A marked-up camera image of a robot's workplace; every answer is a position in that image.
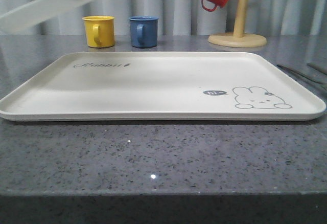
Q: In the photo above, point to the white round plate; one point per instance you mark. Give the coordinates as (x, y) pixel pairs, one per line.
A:
(35, 12)

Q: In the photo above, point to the silver metal fork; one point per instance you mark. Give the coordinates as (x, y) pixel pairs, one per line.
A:
(291, 70)

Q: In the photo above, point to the yellow mug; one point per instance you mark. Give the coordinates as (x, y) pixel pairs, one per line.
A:
(99, 31)

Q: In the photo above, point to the blue mug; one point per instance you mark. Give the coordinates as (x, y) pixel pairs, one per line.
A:
(143, 31)

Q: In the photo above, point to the beige rabbit serving tray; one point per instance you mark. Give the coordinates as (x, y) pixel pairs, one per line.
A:
(161, 86)

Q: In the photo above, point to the wooden mug tree stand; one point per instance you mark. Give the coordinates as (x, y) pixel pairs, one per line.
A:
(238, 38)

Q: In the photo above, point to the grey pleated curtain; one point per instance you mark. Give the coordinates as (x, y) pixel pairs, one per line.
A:
(186, 17)

